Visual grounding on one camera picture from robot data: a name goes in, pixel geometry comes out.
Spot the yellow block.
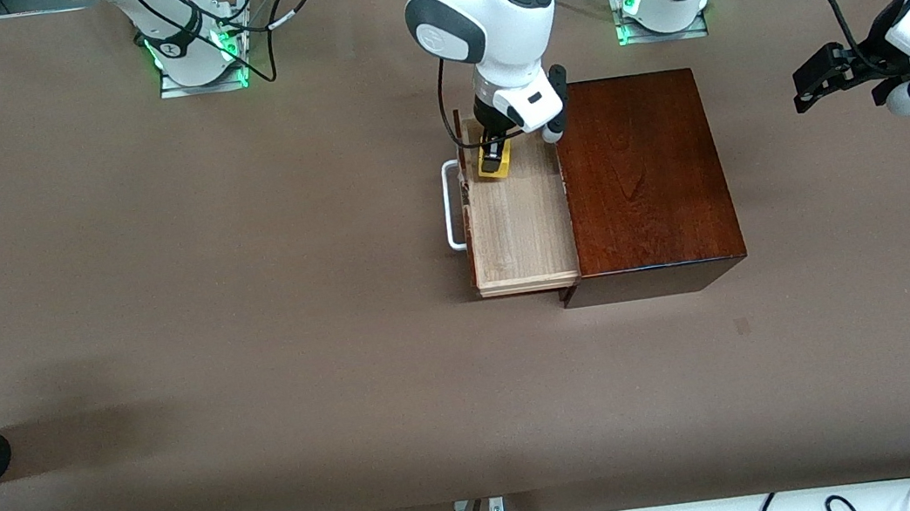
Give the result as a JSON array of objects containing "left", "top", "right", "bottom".
[{"left": 473, "top": 138, "right": 517, "bottom": 185}]

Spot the white drawer handle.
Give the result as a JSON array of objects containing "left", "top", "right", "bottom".
[{"left": 438, "top": 160, "right": 473, "bottom": 252}]

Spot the light wooden slatted panel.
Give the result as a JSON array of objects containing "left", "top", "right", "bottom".
[{"left": 449, "top": 95, "right": 583, "bottom": 301}]

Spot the dark brown wooden cabinet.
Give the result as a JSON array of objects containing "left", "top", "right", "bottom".
[{"left": 532, "top": 62, "right": 751, "bottom": 310}]

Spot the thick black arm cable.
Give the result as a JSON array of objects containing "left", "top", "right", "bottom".
[{"left": 433, "top": 48, "right": 529, "bottom": 153}]

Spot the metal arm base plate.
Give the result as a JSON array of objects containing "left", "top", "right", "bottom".
[
  {"left": 156, "top": 50, "right": 251, "bottom": 100},
  {"left": 612, "top": 0, "right": 710, "bottom": 50}
]

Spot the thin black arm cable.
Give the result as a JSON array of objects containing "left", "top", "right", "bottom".
[{"left": 123, "top": 0, "right": 348, "bottom": 100}]

